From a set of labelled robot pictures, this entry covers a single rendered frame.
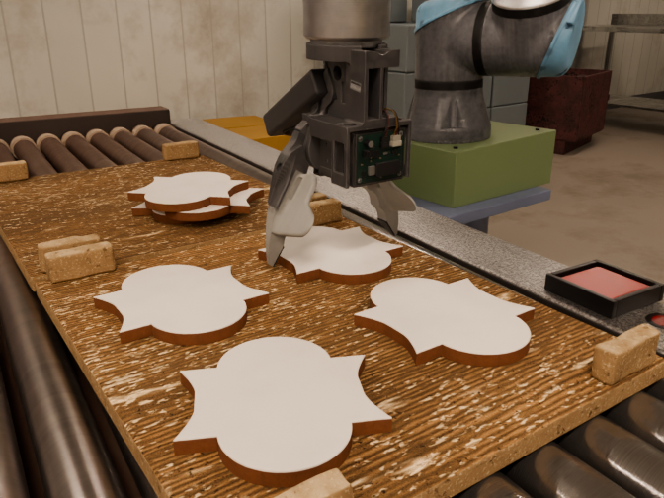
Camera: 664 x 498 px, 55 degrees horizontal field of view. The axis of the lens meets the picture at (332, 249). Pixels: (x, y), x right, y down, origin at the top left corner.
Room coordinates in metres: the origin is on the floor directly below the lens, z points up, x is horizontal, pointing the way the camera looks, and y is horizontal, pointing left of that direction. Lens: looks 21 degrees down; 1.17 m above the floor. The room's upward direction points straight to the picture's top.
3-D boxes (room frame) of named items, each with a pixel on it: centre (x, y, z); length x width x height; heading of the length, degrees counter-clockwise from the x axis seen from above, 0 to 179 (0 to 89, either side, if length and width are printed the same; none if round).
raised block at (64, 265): (0.56, 0.24, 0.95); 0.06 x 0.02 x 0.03; 125
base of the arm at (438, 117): (1.12, -0.20, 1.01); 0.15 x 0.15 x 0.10
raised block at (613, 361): (0.39, -0.20, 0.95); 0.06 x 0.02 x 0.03; 125
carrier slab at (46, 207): (0.82, 0.25, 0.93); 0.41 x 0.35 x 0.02; 34
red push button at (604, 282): (0.56, -0.26, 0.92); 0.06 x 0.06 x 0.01; 31
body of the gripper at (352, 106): (0.58, -0.02, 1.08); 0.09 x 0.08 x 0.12; 35
